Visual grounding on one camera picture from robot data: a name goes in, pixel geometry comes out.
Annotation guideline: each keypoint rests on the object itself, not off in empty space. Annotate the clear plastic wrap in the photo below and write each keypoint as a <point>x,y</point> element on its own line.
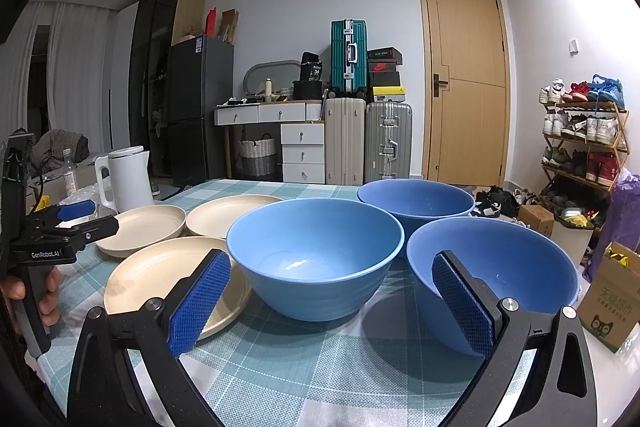
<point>87,202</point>

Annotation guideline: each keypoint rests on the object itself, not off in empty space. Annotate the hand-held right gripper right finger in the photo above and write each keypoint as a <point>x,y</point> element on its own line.
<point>460,307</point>

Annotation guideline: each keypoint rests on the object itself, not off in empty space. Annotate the cream plate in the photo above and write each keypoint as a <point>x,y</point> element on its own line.
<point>145,227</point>
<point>220,217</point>
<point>145,272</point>

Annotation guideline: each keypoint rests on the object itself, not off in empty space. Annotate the wooden shoe rack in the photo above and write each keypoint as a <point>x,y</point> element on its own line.
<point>587,107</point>

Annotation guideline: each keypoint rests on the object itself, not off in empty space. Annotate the black refrigerator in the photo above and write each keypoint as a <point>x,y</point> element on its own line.
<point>200,107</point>

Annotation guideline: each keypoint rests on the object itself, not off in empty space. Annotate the woven laundry basket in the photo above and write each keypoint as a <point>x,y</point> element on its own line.
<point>257,157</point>

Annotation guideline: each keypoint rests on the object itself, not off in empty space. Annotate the flat cardboard box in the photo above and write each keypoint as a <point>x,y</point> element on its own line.
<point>229,27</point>

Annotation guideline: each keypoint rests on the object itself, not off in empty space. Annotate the oval mirror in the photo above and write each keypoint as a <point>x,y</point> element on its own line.
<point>270,77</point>

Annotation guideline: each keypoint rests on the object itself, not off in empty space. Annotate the wooden door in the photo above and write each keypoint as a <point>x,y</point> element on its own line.
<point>465,122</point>

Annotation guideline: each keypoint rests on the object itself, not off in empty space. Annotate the black bag with label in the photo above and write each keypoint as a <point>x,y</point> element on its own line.
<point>311,67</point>

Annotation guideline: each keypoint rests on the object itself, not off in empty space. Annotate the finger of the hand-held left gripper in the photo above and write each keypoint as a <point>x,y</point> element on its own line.
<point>95,229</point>
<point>75,209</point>

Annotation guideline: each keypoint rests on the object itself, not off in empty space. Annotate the grey clothing pile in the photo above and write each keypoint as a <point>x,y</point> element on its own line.
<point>62,149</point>

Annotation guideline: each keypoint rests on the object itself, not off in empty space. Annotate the black storage box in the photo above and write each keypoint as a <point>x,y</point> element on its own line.
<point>310,91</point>

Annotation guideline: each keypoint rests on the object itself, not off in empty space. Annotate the white storage bin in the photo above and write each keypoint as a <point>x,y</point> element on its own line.
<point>570,242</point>

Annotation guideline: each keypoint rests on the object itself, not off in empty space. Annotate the printed cardboard box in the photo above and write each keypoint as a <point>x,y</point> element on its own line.
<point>612,307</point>

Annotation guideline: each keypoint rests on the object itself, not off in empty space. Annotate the silver suitcase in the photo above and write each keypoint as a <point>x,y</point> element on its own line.
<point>387,127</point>

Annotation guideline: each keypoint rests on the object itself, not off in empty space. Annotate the pile of floor shoes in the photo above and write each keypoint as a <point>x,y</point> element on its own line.
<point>495,202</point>

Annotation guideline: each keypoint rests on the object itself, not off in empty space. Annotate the white and yellow shoe box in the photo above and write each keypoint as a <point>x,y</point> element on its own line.
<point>389,95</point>

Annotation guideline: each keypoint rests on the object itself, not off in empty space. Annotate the white curtain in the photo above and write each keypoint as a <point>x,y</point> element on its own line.
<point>75,57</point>

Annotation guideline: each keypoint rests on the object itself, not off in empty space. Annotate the white drawer unit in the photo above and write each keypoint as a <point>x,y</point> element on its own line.
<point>302,152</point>

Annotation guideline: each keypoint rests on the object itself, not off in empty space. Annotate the beige suitcase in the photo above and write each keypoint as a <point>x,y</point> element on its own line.
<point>345,142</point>

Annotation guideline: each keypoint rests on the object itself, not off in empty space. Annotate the shoe rack with shoes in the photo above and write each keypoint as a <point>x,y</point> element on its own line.
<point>600,129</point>

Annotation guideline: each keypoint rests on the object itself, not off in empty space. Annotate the blue bowl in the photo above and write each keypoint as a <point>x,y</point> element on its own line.
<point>320,292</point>
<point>415,202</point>
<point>525,257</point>

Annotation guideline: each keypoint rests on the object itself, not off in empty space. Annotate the white bottle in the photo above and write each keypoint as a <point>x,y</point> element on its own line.
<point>269,91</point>

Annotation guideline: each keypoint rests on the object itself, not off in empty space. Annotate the clear plastic bottle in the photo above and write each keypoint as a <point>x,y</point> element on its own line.
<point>68,179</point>

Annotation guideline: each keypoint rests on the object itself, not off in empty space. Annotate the small brown cardboard box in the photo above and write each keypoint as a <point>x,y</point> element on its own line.
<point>536,221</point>

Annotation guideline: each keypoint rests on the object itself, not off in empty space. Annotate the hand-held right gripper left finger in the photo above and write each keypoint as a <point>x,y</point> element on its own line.
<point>200,297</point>

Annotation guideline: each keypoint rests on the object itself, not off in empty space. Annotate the teal suitcase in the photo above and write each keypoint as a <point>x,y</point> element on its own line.
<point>340,57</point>

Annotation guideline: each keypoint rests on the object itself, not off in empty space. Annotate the teal checked tablecloth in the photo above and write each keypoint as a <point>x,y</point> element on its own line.
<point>300,367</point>

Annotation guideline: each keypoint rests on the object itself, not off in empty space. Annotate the white electric kettle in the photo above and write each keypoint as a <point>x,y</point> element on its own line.
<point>130,182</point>

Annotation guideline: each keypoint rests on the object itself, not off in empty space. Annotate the black shoe box red stripe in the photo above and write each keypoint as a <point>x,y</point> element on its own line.
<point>384,54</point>

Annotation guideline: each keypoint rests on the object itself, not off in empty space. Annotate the plain black shoe box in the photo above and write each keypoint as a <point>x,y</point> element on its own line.
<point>384,79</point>

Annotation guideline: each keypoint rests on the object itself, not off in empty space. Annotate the tall dark cabinet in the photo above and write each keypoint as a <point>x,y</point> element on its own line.
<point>150,57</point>

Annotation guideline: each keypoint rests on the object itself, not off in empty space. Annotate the person's left hand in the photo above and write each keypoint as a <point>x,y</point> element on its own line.
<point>50,302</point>

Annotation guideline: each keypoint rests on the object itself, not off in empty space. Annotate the white dressing table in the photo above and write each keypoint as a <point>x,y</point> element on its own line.
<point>240,114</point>

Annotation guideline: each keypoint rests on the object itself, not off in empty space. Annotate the purple plastic bag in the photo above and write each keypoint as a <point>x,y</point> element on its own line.
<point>627,207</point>

